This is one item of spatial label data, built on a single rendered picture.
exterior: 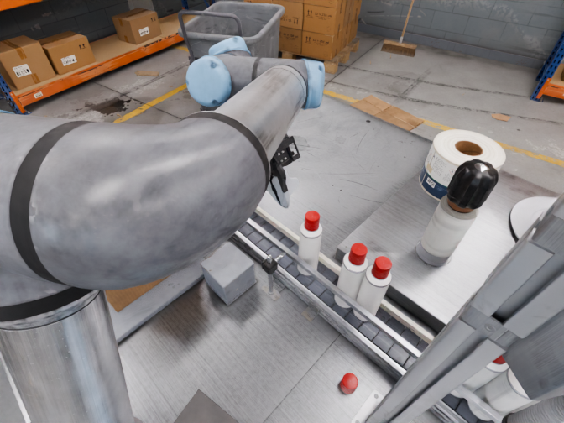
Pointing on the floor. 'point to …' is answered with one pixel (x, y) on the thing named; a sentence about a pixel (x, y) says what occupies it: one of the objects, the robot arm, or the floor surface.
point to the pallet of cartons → (318, 29)
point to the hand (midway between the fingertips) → (282, 205)
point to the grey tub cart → (260, 41)
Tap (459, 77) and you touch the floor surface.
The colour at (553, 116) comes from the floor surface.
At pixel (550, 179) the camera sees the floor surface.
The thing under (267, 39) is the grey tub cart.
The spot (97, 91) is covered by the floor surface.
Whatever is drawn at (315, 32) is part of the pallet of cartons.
